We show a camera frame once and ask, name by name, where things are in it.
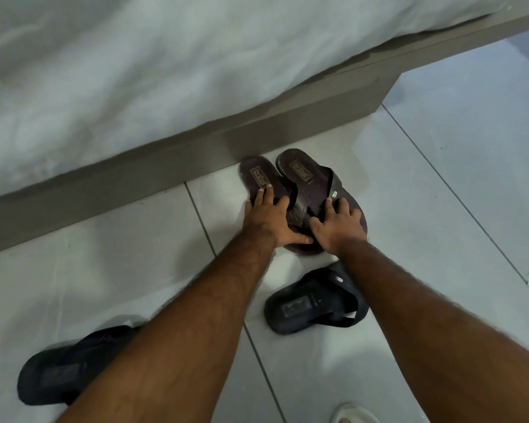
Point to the person's right hand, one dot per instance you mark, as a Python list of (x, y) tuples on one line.
[(339, 229)]

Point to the person's left hand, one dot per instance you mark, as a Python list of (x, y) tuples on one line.
[(264, 220)]

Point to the person's right middle finger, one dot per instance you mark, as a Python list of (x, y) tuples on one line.
[(344, 207)]

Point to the person's left little finger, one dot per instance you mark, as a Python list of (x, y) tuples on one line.
[(248, 208)]

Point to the person's left middle finger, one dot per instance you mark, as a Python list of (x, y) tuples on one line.
[(269, 193)]

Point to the person's right little finger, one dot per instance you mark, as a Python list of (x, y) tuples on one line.
[(362, 224)]

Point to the person's left thumb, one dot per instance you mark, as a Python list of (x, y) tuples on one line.
[(300, 240)]

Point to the person's right thumb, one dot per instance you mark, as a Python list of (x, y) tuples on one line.
[(315, 223)]

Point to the brown sandal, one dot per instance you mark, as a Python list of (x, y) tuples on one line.
[(306, 180), (259, 173)]

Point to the person's right forearm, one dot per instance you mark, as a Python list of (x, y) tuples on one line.
[(432, 330)]

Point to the person's left forearm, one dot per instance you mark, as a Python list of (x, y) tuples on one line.
[(180, 330)]

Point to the dark blue sandal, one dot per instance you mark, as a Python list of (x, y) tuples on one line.
[(66, 370), (304, 306)]

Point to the white bed sheet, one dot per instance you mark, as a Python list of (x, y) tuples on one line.
[(150, 70)]

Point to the white slipper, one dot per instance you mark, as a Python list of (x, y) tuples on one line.
[(355, 414)]

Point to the grey-brown bed frame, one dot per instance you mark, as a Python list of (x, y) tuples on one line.
[(167, 165)]

